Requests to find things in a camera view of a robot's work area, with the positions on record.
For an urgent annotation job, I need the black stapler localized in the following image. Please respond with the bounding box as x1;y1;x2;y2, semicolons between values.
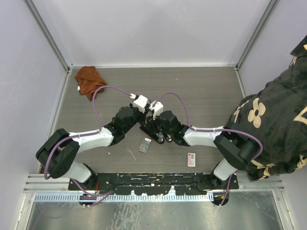
140;123;165;144
165;134;172;143

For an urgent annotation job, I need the red white staple box sleeve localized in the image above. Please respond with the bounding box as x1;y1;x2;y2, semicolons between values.
187;153;196;167

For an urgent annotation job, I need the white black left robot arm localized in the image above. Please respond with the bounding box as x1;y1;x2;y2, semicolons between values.
35;102;149;190

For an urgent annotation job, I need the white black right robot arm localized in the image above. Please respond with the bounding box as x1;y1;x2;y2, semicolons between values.
140;111;263;189

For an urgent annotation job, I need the orange-brown cloth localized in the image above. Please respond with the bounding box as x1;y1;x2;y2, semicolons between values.
75;66;107;101

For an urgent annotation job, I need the black floral fleece garment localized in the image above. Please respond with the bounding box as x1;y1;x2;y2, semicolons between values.
229;38;307;181

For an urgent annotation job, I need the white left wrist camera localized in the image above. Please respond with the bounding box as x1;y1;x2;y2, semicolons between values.
132;95;151;114

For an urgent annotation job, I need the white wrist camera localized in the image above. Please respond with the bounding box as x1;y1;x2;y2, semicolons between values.
149;101;164;120
132;95;151;114

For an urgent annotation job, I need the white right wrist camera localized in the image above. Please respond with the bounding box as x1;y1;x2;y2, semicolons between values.
149;101;164;120

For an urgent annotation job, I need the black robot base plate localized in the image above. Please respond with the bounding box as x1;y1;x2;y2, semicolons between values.
68;172;240;196

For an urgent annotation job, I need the aluminium front rail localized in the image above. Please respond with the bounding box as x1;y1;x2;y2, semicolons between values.
24;174;70;193

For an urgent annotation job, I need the perforated cable duct strip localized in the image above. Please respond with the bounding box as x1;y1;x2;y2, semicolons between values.
34;193;214;203

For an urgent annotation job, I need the aluminium frame post left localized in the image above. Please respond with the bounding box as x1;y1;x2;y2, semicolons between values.
24;0;71;72

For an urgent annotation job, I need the aluminium frame post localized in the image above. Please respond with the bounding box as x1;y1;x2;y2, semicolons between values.
24;0;71;72
235;0;279;71

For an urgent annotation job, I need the aluminium frame post right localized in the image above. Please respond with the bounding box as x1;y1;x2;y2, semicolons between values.
235;0;279;71

